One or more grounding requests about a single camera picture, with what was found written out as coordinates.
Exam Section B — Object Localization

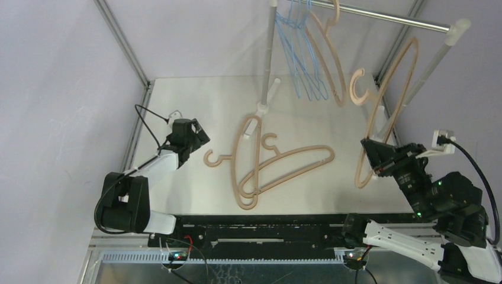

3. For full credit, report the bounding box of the light blue wire hanger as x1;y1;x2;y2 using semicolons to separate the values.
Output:
283;1;320;101
275;1;301;99
297;1;328;101

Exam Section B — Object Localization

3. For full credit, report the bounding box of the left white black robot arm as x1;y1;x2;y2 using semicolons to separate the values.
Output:
94;118;210;247

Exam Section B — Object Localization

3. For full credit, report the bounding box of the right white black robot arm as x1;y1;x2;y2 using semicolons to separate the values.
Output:
342;135;501;283

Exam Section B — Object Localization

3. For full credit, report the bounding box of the right circuit board with LED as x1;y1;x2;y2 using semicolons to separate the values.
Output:
343;251;363;262

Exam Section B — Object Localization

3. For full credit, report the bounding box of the circuit board with led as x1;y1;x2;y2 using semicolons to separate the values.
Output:
343;251;363;262
168;251;189;262

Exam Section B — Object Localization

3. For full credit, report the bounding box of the left circuit board with LED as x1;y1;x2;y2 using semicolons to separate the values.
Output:
168;251;189;262

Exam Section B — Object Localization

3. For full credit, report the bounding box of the silver clothes rack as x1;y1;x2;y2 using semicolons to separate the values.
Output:
265;1;471;141

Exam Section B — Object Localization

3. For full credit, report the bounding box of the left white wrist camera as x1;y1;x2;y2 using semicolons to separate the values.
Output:
168;110;183;124

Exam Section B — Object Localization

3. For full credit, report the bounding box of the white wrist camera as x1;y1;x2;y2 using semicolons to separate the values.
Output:
168;110;183;124
416;130;456;159

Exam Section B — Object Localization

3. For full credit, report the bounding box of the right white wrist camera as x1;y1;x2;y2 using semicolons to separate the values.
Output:
416;130;456;159

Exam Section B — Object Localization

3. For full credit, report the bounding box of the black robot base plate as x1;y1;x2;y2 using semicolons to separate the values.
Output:
147;214;366;260

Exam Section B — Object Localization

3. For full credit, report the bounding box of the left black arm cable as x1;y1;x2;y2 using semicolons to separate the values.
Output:
93;104;172;235

